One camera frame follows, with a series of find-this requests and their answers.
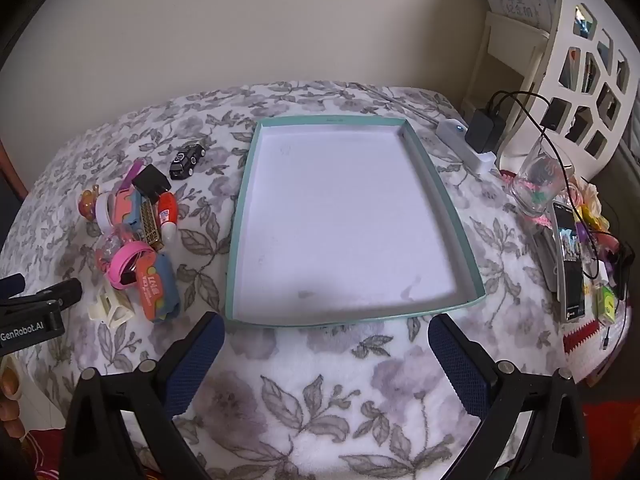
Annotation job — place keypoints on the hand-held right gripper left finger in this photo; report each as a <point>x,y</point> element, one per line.
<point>195,360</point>

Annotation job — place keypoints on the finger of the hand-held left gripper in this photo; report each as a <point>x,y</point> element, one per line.
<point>11,286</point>
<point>62,292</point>

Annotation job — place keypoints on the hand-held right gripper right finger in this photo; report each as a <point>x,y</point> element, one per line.
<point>460,365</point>

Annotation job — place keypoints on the white hair claw clip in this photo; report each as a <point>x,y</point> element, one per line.
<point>112,310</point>

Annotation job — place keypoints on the orange blue rubber case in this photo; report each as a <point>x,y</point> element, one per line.
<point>155,285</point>

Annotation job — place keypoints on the red white small bottle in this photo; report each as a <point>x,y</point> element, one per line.
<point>167,210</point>

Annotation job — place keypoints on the teal shallow cardboard tray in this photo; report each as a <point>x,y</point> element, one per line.
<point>340,220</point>

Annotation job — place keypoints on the person's left hand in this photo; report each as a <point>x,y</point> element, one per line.
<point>9,385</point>

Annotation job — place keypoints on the clear ball toy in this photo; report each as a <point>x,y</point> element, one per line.
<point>110,250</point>

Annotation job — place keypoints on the pink wrist band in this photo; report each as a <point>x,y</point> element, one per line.
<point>122,260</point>

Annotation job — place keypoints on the brown pink bear figure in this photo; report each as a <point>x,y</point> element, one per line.
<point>87,205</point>

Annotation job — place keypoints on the gold patterned lighter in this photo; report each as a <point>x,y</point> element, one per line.
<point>150,225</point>

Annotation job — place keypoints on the red white crochet mat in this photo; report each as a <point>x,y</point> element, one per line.
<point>580,337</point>

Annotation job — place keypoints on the red patterned cloth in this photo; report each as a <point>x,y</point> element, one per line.
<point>45,452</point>

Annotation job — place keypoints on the floral grey white blanket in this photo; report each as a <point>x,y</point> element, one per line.
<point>325,385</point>

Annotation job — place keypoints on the grey flat case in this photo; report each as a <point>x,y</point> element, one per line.
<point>545,260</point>

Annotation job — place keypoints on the black plug adapter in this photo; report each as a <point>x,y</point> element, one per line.
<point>150,182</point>

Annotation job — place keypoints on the smartphone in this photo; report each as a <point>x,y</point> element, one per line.
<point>570,260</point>

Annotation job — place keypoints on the yellow green small box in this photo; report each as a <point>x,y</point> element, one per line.
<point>606,305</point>

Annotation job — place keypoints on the red floor mat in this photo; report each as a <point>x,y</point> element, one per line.
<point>610,425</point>

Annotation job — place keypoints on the black car key fob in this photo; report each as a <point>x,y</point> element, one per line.
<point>186,160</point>

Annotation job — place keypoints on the clear drinking glass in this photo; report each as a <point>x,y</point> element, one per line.
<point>535,195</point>

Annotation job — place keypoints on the pile of colourful trinkets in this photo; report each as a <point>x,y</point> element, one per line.
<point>595,217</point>

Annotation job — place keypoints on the white power strip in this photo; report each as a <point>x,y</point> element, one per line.
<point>457,135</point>

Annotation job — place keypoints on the white cutout panel rack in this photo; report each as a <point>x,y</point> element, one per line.
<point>560,75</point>

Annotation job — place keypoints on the white shelf unit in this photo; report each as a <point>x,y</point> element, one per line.
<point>505,35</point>

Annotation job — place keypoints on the red-brown wooden frame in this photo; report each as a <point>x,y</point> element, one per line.
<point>10,170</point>

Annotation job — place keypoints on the black wall charger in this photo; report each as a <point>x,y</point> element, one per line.
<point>482,130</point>

